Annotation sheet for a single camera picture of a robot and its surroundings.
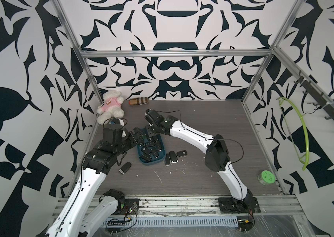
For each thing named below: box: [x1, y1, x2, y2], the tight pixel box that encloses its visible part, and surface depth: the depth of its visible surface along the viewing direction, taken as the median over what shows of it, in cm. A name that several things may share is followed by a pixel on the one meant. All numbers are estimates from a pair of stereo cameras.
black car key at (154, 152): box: [150, 147, 160, 159], surface depth 93 cm
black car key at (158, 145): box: [156, 140, 163, 152], surface depth 96 cm
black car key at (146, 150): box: [140, 147, 152, 155], surface depth 94 cm
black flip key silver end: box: [164, 153, 171, 167], surface depth 91 cm
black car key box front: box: [140, 153, 153, 162], surface depth 91 cm
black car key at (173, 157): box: [168, 150, 179, 164], surface depth 91 cm
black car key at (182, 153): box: [176, 150, 188, 158], surface depth 93 cm
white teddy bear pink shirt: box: [96, 89, 125, 125], surface depth 109 cm
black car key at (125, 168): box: [118, 161, 132, 175], surface depth 87 cm
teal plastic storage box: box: [137, 127, 167, 166], surface depth 94 cm
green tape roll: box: [257, 170, 276, 186], surface depth 81 cm
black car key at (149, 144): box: [144, 141, 156, 148], surface depth 96 cm
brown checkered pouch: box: [128, 97, 150, 106], surface depth 117 cm
